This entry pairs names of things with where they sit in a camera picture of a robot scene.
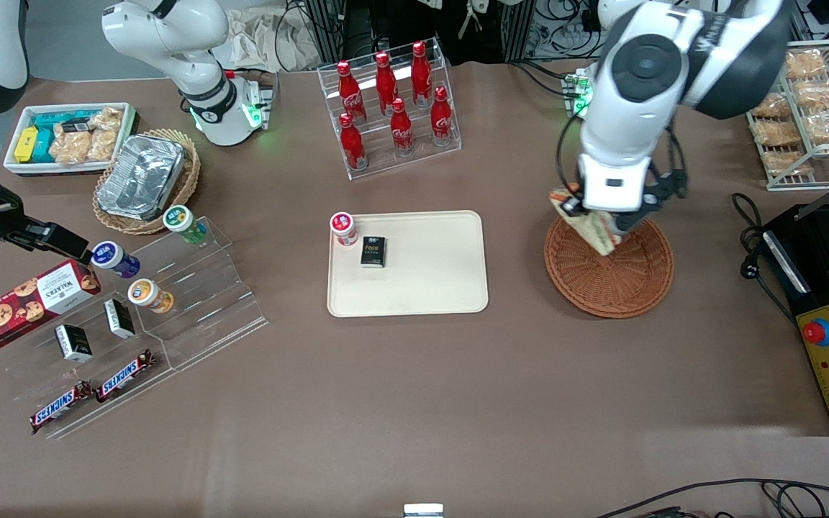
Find black machine housing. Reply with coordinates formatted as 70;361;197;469
763;203;829;437

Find short teal snack box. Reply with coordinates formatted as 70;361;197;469
30;131;57;164

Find red Walkers cookie box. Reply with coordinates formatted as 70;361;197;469
0;258;102;354

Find blue lid purple jar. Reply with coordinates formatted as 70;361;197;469
90;240;142;280

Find low clear acrylic step stand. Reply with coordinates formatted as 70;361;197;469
7;283;175;442

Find black equipment frame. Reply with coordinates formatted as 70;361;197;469
302;0;417;64

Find white plastic bin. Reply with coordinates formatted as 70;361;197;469
2;102;139;178

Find Snickers chocolate bar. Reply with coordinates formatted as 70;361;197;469
94;349;157;404
29;381;94;435

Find small black white box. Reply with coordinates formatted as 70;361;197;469
103;298;137;340
54;324;94;363

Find white wire shelf rack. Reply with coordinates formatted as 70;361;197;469
745;39;829;192

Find green lid jar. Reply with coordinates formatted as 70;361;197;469
163;204;209;245

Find tall clear acrylic step stand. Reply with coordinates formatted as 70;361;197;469
122;215;270;372

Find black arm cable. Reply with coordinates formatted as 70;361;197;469
556;108;689;199

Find round brown wicker basket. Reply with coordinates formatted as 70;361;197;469
543;212;675;319

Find beige plastic tray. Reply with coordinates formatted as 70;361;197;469
327;210;489;318

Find triangular sandwich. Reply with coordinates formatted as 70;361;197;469
548;186;628;257

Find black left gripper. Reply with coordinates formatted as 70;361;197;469
561;168;689;235

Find light wicker basket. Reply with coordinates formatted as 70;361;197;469
92;128;201;236

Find small black Poco box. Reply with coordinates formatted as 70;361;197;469
360;235;388;269

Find yellow snack box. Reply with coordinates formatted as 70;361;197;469
13;127;40;164

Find long teal snack box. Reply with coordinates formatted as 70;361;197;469
31;110;100;135

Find clear acrylic bottle rack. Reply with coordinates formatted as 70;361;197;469
317;39;463;181

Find red cola bottle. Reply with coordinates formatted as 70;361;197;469
430;86;454;146
374;51;399;117
389;97;415;156
411;40;432;106
338;112;367;172
337;60;366;124

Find thin black floor cable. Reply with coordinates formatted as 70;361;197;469
593;478;829;518

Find orange jar blue logo lid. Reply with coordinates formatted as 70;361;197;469
127;278;175;314

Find black power cable with plug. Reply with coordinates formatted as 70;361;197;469
733;192;798;307

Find red lid white jar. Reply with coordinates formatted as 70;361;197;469
330;212;360;248

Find aluminium foil container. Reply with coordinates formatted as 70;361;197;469
97;134;186;221

